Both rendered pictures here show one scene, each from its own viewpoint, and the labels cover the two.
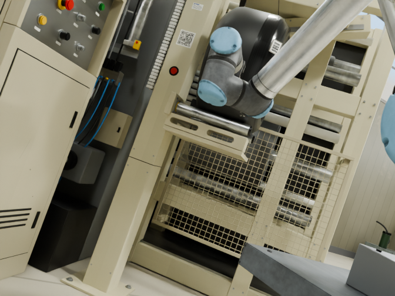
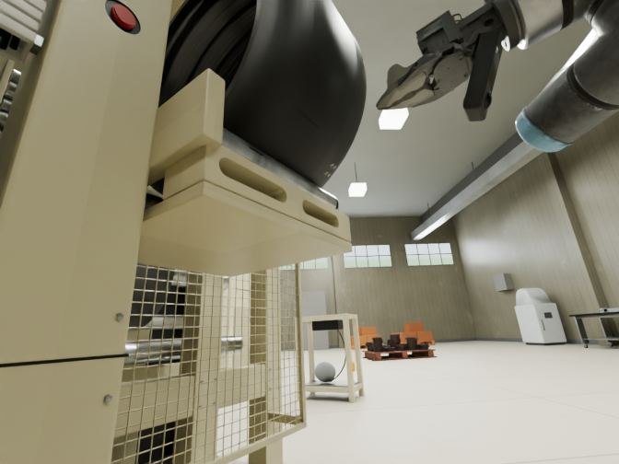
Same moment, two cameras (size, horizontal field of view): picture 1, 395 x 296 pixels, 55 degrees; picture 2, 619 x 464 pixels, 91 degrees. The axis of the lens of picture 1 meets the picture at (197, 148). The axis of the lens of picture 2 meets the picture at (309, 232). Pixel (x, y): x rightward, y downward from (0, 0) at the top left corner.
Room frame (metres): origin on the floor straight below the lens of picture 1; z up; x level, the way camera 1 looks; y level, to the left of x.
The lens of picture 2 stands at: (1.41, 0.41, 0.63)
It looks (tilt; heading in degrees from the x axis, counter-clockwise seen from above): 18 degrees up; 292
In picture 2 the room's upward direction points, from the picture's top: 3 degrees counter-clockwise
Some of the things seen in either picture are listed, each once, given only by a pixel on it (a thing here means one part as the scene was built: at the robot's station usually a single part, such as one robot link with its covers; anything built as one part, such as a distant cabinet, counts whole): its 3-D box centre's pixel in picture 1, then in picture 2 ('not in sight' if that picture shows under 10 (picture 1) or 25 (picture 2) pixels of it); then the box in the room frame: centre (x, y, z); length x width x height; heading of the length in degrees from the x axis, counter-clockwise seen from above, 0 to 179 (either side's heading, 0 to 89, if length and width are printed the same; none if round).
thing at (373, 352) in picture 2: not in sight; (396, 345); (2.50, -7.20, 0.25); 1.43 x 0.97 x 0.50; 26
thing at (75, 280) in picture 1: (100, 283); not in sight; (1.81, 0.21, 0.01); 0.27 x 0.27 x 0.02; 78
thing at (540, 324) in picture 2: not in sight; (537, 315); (-1.10, -10.47, 0.79); 0.80 x 0.68 x 1.57; 117
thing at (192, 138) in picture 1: (208, 144); (223, 247); (1.78, -0.04, 0.80); 0.37 x 0.36 x 0.02; 168
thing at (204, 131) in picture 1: (206, 132); (277, 210); (1.64, -0.01, 0.83); 0.36 x 0.09 x 0.06; 78
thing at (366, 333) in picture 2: not in sight; (362, 337); (4.20, -11.10, 0.37); 1.31 x 1.00 x 0.73; 25
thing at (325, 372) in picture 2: not in sight; (328, 354); (2.58, -2.83, 0.40); 0.60 x 0.35 x 0.80; 177
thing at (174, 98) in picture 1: (181, 112); (134, 162); (1.82, 0.13, 0.90); 0.40 x 0.03 x 0.10; 168
